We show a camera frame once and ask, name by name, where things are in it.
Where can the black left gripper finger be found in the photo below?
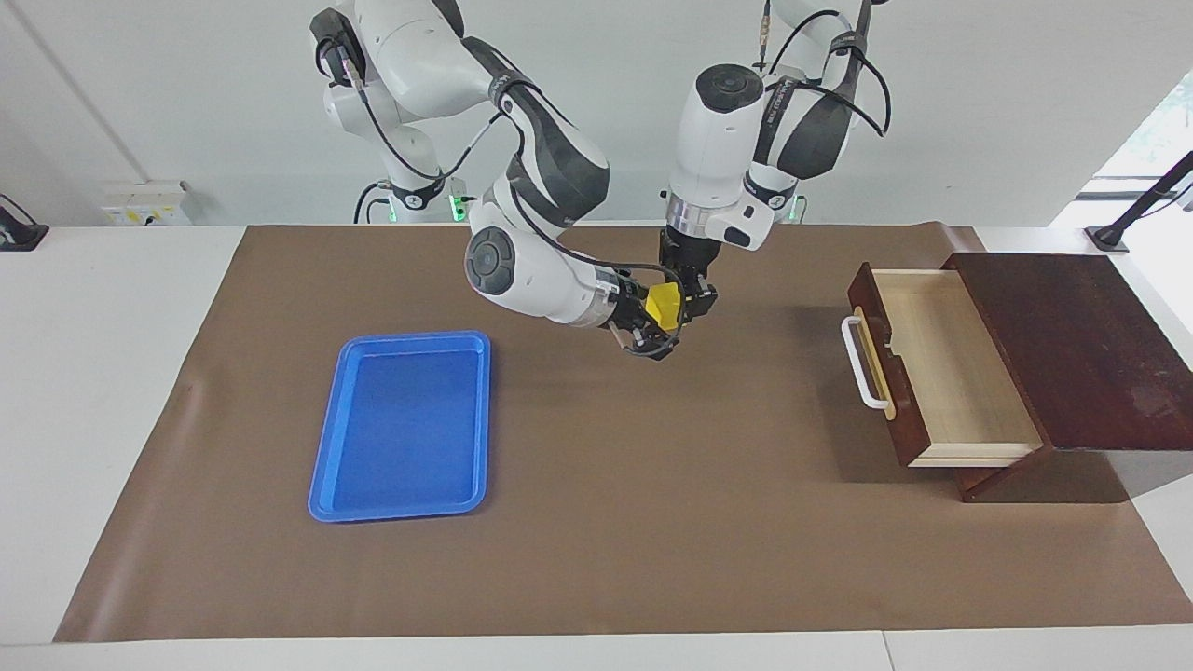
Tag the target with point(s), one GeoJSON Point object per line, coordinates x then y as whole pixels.
{"type": "Point", "coordinates": [705, 300]}
{"type": "Point", "coordinates": [675, 277]}

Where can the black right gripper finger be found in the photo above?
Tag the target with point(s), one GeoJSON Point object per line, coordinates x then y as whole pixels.
{"type": "Point", "coordinates": [657, 345]}
{"type": "Point", "coordinates": [648, 281]}

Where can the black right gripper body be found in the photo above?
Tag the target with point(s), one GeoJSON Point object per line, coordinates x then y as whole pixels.
{"type": "Point", "coordinates": [634, 312]}

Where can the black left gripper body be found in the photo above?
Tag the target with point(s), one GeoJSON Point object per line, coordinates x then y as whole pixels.
{"type": "Point", "coordinates": [685, 253]}

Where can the yellow cube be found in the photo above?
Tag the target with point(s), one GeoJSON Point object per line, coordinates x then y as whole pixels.
{"type": "Point", "coordinates": [664, 306]}

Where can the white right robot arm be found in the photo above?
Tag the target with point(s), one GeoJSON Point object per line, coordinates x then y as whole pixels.
{"type": "Point", "coordinates": [541, 280]}

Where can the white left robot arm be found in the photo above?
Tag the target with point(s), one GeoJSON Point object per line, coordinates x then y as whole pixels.
{"type": "Point", "coordinates": [713, 140]}

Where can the dark wooden drawer cabinet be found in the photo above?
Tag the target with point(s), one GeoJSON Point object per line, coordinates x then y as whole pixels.
{"type": "Point", "coordinates": [1090, 354]}

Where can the brown paper table mat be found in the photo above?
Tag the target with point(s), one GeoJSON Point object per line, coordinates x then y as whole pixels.
{"type": "Point", "coordinates": [559, 485]}

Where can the blue plastic tray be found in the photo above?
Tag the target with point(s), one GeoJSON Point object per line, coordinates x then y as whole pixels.
{"type": "Point", "coordinates": [401, 438]}

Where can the bright window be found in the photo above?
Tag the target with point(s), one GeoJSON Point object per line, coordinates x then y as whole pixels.
{"type": "Point", "coordinates": [1156, 130]}

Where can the black camera stand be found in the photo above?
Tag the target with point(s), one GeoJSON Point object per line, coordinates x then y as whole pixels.
{"type": "Point", "coordinates": [1109, 238]}

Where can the white wall socket box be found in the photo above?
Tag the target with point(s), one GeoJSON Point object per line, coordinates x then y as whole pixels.
{"type": "Point", "coordinates": [149, 210]}

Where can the black clamp mount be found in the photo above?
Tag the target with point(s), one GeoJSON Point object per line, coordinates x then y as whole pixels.
{"type": "Point", "coordinates": [19, 238]}

